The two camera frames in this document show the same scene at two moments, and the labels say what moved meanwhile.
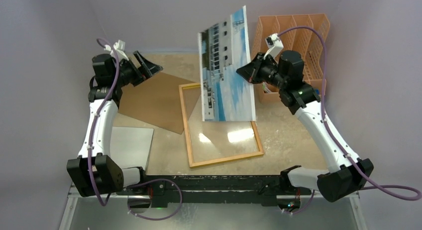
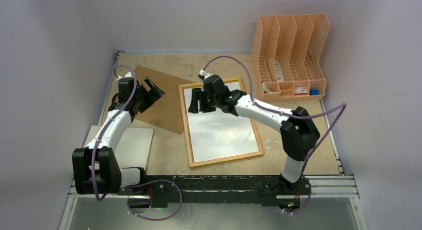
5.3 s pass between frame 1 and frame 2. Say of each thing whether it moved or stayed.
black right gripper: moved
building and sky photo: moved
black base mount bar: stayed
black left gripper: moved
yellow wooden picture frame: stayed
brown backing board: stayed
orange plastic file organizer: stayed
